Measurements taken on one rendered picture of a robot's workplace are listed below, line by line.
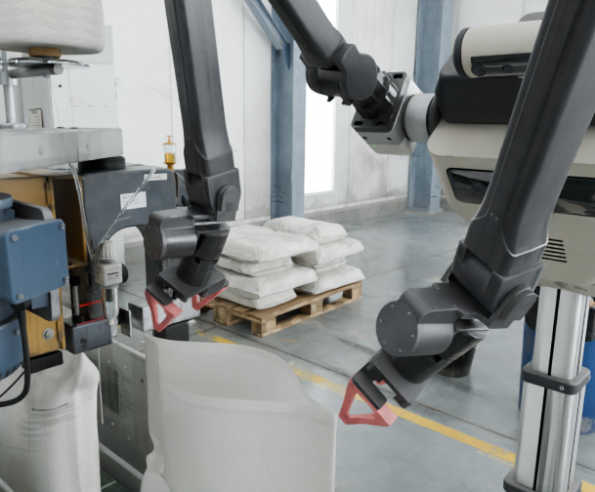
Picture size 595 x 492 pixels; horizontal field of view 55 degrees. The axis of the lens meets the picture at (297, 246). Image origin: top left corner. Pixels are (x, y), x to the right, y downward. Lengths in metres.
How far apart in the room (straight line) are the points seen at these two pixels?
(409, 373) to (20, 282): 0.48
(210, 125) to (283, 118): 6.21
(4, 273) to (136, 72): 5.23
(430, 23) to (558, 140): 9.23
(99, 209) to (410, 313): 0.68
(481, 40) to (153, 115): 5.28
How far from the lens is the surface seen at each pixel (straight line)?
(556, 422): 1.29
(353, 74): 0.98
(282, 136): 7.06
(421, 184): 9.66
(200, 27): 0.82
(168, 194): 1.18
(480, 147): 1.01
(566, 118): 0.51
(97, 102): 5.01
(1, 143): 0.81
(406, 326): 0.58
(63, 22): 0.86
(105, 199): 1.11
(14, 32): 0.86
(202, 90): 0.83
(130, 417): 1.97
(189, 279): 0.93
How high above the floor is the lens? 1.44
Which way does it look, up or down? 12 degrees down
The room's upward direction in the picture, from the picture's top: 1 degrees clockwise
